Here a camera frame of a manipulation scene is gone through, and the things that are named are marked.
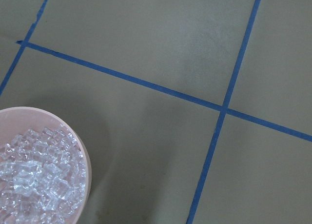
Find clear ice cubes pile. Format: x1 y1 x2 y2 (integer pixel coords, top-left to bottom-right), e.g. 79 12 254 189
0 126 86 224

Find pink bowl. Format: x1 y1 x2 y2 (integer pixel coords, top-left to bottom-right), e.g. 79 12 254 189
0 106 92 224

